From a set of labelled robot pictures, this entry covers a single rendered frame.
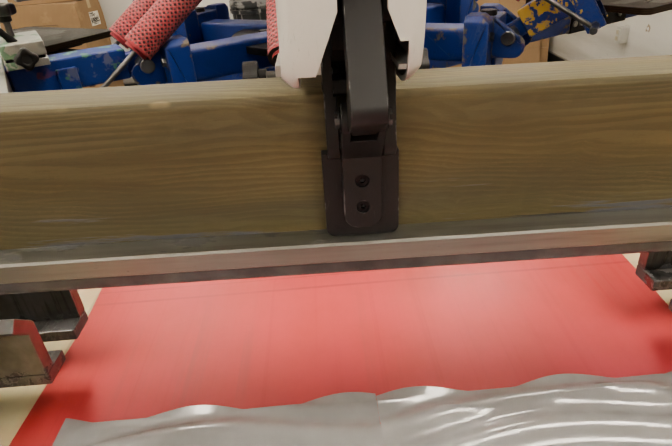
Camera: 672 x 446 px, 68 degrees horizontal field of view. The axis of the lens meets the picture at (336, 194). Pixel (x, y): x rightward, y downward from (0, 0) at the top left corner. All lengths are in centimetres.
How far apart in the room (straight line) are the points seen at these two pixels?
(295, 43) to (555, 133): 12
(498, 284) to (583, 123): 19
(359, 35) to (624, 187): 15
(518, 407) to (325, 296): 15
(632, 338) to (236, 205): 26
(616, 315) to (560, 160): 17
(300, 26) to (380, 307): 24
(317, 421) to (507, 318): 15
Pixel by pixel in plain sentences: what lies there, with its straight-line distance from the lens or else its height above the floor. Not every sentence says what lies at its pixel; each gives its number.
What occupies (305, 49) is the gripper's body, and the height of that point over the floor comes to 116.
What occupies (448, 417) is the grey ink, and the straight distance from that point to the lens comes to 30.
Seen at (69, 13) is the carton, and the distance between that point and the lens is 428.
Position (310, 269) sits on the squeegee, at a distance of 25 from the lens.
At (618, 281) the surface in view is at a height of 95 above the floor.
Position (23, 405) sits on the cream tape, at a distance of 37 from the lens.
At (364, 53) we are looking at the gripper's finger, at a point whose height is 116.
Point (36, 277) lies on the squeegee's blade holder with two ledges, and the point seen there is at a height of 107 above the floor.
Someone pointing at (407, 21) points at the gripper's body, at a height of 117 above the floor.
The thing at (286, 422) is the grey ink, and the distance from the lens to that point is 30.
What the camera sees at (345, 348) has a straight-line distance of 34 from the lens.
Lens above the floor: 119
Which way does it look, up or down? 28 degrees down
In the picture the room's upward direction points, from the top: 4 degrees counter-clockwise
